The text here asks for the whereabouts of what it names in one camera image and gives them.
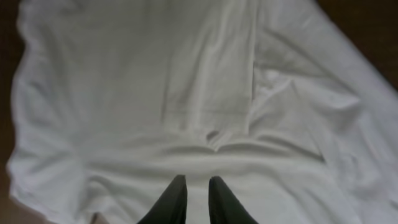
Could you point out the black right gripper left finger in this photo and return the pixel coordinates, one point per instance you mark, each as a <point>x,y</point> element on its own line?
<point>171,207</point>

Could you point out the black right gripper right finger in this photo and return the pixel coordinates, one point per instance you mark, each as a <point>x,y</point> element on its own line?
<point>224,207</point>

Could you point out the white t-shirt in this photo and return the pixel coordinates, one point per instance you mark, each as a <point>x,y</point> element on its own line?
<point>113,100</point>

